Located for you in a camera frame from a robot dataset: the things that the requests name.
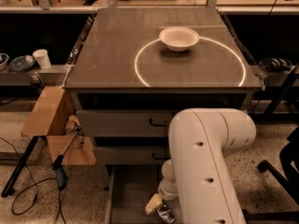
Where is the grey middle drawer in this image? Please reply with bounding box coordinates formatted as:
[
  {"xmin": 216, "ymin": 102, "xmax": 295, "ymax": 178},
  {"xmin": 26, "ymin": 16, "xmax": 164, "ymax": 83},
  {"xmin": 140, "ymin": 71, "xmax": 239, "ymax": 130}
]
[{"xmin": 93, "ymin": 147, "xmax": 170, "ymax": 165}]

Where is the grey top drawer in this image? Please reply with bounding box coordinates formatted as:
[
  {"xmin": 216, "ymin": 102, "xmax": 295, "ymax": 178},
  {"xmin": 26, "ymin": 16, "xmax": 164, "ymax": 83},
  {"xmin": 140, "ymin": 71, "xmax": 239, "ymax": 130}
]
[{"xmin": 76, "ymin": 109, "xmax": 249, "ymax": 138}]

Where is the wooden side shelf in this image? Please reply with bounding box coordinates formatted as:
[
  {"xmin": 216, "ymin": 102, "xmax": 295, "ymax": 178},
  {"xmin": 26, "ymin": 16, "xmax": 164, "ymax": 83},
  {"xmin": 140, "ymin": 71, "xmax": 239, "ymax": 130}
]
[{"xmin": 21, "ymin": 86, "xmax": 96, "ymax": 165}]

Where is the white bowl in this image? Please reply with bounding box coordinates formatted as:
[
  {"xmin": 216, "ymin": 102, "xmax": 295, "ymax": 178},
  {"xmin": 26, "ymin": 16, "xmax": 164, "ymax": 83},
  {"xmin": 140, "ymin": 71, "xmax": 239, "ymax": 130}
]
[{"xmin": 159, "ymin": 26, "xmax": 200, "ymax": 52}]

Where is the grey bottom drawer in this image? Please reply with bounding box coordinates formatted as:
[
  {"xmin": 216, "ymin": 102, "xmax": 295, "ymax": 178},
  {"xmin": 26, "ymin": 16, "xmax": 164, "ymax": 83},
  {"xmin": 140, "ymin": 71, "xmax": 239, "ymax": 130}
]
[{"xmin": 104, "ymin": 164, "xmax": 181, "ymax": 224}]

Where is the small bowl at left edge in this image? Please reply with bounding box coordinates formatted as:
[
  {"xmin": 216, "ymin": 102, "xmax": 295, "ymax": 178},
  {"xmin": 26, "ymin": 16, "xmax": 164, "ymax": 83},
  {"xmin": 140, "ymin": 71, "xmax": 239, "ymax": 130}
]
[{"xmin": 0, "ymin": 53, "xmax": 9, "ymax": 71}]

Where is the black coiled cable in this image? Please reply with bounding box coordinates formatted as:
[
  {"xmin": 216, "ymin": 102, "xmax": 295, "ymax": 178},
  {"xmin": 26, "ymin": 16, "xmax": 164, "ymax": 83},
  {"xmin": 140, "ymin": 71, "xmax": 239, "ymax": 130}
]
[{"xmin": 258, "ymin": 57, "xmax": 293, "ymax": 74}]

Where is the white paper cup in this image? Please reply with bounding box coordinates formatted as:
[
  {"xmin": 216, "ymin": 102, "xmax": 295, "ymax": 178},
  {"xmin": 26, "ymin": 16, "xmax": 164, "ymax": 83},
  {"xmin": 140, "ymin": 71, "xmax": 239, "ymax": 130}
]
[{"xmin": 33, "ymin": 49, "xmax": 51, "ymax": 69}]

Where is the black table leg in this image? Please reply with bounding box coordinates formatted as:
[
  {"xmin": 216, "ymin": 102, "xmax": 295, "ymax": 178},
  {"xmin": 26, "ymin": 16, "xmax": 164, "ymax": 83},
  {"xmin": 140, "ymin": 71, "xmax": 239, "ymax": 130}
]
[{"xmin": 1, "ymin": 136, "xmax": 38, "ymax": 198}]

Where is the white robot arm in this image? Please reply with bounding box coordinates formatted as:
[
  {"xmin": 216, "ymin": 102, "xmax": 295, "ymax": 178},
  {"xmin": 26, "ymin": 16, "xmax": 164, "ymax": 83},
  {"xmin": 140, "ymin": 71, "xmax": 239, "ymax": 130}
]
[{"xmin": 145, "ymin": 108, "xmax": 256, "ymax": 224}]

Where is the grey drawer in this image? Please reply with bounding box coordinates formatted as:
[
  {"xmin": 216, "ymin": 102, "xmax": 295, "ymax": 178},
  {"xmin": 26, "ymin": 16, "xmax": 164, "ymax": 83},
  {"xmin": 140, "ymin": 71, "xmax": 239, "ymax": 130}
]
[
  {"xmin": 76, "ymin": 109, "xmax": 249, "ymax": 138},
  {"xmin": 93, "ymin": 147, "xmax": 170, "ymax": 165},
  {"xmin": 104, "ymin": 164, "xmax": 181, "ymax": 224}
]

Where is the grey drawer cabinet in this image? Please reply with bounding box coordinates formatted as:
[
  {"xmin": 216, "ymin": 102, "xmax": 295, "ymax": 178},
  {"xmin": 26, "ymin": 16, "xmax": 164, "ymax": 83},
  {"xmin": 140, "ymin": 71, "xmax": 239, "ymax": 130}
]
[{"xmin": 64, "ymin": 7, "xmax": 262, "ymax": 173}]

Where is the blue handled tool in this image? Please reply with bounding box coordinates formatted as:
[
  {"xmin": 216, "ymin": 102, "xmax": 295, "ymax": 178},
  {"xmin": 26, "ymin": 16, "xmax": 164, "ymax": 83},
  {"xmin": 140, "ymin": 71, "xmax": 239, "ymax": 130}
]
[{"xmin": 51, "ymin": 131, "xmax": 79, "ymax": 191}]

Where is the blue plate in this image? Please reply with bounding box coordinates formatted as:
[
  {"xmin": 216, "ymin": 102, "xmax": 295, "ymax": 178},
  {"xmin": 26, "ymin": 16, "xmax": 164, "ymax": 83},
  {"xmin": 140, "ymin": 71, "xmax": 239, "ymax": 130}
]
[{"xmin": 8, "ymin": 55, "xmax": 36, "ymax": 72}]

